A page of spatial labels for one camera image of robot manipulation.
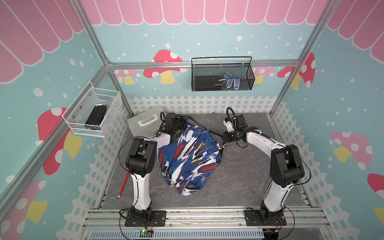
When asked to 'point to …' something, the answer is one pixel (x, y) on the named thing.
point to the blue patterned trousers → (187, 162)
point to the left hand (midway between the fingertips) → (188, 113)
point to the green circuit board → (145, 233)
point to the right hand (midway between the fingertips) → (225, 137)
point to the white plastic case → (147, 123)
